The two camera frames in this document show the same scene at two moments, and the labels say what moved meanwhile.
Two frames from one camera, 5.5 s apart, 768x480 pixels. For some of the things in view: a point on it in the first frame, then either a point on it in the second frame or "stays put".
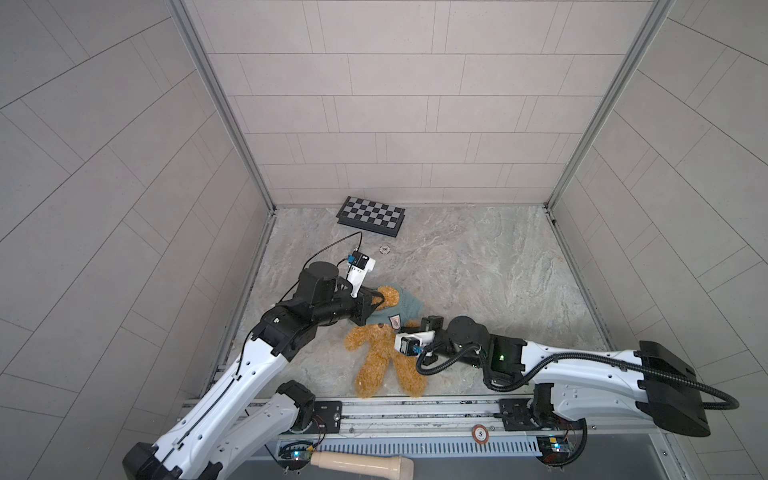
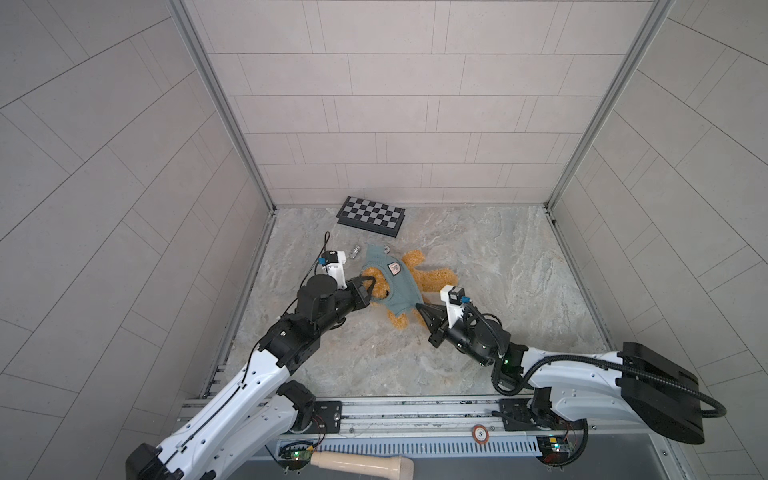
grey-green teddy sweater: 407,308 to 404,292
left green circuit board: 295,456 stays put
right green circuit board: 555,450 stays put
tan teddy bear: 380,347 to 425,280
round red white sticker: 480,433 stays put
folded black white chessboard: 371,216 stays put
